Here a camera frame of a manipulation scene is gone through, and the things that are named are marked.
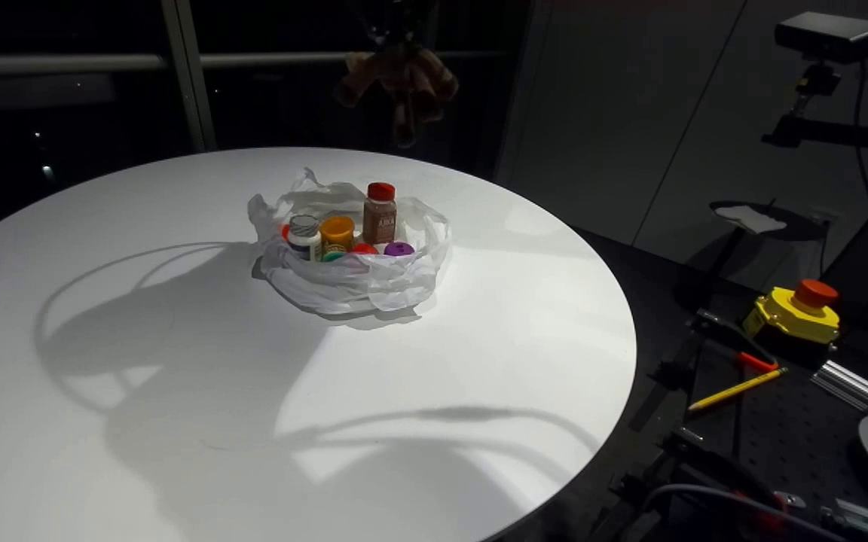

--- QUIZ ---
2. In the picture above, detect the brown moose plush toy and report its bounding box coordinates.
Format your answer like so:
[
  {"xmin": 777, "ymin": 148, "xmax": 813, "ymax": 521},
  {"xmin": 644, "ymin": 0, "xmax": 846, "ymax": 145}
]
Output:
[{"xmin": 338, "ymin": 43, "xmax": 460, "ymax": 150}]

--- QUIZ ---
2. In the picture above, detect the red lid spice jar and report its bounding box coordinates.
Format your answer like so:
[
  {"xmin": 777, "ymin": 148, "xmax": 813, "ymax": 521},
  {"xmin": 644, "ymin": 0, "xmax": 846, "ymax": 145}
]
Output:
[{"xmin": 359, "ymin": 182, "xmax": 399, "ymax": 248}]

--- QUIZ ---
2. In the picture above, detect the white lid pill bottle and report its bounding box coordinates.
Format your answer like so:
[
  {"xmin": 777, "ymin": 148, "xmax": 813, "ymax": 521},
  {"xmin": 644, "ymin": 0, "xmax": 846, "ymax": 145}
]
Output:
[{"xmin": 286, "ymin": 211, "xmax": 324, "ymax": 252}]

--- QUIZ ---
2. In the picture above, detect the white plastic bag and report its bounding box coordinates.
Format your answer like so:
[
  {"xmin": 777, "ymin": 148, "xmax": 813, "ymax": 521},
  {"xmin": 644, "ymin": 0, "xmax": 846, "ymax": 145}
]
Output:
[{"xmin": 243, "ymin": 162, "xmax": 455, "ymax": 323}]

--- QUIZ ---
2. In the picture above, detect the grey horizontal railing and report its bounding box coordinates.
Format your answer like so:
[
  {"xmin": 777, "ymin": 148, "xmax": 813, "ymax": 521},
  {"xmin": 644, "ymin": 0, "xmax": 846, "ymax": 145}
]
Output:
[{"xmin": 0, "ymin": 48, "xmax": 505, "ymax": 79}]

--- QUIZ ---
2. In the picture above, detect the white flat sheet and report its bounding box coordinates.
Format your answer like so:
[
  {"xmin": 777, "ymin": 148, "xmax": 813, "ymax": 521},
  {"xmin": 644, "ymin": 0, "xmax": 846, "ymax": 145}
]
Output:
[{"xmin": 710, "ymin": 199, "xmax": 792, "ymax": 239}]

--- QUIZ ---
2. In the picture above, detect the yellow emergency stop button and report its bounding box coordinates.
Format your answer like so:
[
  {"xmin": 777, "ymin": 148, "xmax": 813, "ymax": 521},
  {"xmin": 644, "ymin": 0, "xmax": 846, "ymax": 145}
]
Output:
[{"xmin": 742, "ymin": 277, "xmax": 844, "ymax": 350}]

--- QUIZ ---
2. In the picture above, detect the yellow pencil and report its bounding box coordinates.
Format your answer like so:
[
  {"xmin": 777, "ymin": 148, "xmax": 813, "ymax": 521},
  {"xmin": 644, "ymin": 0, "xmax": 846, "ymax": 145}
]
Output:
[{"xmin": 687, "ymin": 365, "xmax": 789, "ymax": 416}]

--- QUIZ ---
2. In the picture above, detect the black perforated breadboard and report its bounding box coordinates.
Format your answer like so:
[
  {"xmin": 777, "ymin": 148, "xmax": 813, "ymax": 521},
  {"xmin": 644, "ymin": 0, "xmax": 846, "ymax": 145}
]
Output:
[{"xmin": 505, "ymin": 230, "xmax": 868, "ymax": 542}]

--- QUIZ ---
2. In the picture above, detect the grey window post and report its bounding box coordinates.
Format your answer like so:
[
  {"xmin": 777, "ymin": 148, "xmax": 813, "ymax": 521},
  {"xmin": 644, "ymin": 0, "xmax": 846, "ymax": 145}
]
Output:
[{"xmin": 158, "ymin": 0, "xmax": 219, "ymax": 153}]

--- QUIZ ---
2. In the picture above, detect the black camera on stand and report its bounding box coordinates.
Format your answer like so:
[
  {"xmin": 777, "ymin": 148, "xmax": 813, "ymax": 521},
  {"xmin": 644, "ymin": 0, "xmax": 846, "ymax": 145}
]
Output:
[{"xmin": 775, "ymin": 10, "xmax": 868, "ymax": 67}]

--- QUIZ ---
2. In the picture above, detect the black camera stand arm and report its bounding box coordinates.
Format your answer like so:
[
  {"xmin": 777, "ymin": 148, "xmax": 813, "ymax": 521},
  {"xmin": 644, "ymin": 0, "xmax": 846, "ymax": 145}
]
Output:
[{"xmin": 762, "ymin": 58, "xmax": 868, "ymax": 157}]

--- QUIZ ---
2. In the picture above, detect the orange handled clamp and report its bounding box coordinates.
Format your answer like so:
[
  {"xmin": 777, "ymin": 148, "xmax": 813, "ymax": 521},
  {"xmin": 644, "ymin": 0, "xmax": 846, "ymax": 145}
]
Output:
[
  {"xmin": 691, "ymin": 306, "xmax": 784, "ymax": 375},
  {"xmin": 662, "ymin": 428, "xmax": 808, "ymax": 537}
]

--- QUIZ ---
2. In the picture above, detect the grey floor cable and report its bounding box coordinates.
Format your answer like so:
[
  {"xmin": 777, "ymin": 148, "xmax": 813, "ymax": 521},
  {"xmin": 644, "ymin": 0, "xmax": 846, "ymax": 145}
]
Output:
[{"xmin": 641, "ymin": 481, "xmax": 849, "ymax": 542}]

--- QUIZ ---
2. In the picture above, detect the aluminium extrusion rail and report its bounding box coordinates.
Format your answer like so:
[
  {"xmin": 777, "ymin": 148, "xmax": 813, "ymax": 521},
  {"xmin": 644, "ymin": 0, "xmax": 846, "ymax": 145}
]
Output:
[{"xmin": 816, "ymin": 357, "xmax": 868, "ymax": 408}]

